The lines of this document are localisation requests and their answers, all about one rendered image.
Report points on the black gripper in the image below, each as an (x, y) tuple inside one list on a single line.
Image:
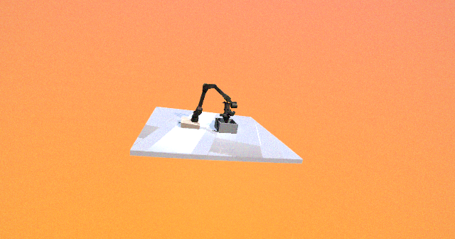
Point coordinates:
[(225, 115)]

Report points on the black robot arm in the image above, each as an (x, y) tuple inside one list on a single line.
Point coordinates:
[(199, 108)]

